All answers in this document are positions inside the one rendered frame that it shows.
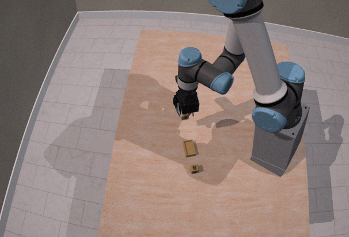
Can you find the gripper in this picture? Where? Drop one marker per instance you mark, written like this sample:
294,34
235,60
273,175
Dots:
186,101

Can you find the brown wooden number cube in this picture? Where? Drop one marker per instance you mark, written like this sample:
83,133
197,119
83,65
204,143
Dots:
194,169
185,116

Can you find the brown wooden tray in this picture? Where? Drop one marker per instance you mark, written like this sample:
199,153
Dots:
189,148

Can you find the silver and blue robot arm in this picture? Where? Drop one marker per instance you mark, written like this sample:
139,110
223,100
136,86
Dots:
278,87

